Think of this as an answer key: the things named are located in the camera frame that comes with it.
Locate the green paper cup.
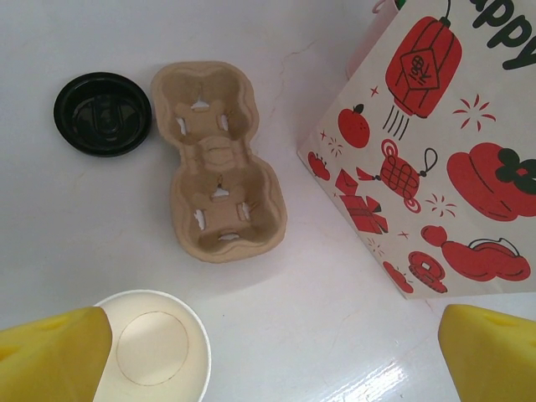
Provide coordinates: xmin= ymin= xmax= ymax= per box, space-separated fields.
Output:
xmin=92 ymin=288 xmax=213 ymax=402

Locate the black coffee cup lid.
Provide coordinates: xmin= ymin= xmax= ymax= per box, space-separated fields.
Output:
xmin=53 ymin=70 xmax=152 ymax=158

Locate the brown pulp cup carrier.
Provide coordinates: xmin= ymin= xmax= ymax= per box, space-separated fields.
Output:
xmin=149 ymin=61 xmax=289 ymax=265

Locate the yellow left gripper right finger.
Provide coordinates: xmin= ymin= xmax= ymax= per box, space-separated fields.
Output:
xmin=438 ymin=303 xmax=536 ymax=402

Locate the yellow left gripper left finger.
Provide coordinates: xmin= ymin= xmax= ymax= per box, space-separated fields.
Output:
xmin=0 ymin=306 xmax=114 ymax=402

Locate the red white paper bag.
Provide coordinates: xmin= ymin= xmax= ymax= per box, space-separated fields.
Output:
xmin=296 ymin=0 xmax=536 ymax=301

